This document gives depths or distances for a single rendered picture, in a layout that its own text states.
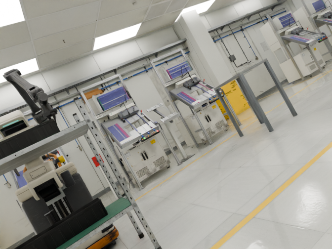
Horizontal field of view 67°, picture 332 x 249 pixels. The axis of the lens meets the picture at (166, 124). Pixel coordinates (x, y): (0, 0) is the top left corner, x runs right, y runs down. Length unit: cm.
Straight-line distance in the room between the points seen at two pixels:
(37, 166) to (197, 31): 558
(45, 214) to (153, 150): 229
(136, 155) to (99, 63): 289
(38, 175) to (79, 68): 419
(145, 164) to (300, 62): 472
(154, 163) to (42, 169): 234
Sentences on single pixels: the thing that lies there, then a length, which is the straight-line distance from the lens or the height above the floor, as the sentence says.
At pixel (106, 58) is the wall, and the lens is 641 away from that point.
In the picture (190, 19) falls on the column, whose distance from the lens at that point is 711.
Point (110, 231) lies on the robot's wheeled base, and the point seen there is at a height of 12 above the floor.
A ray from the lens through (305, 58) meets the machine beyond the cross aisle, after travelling 722.
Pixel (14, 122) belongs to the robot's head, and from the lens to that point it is 234.
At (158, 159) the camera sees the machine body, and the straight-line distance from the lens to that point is 432.
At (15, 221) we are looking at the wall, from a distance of 585.
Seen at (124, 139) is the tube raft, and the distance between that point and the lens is 393.
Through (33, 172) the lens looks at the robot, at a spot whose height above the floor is 86.
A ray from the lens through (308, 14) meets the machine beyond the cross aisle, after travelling 845.
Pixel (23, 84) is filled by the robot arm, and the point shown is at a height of 139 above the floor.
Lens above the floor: 68
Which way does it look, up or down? level
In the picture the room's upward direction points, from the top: 29 degrees counter-clockwise
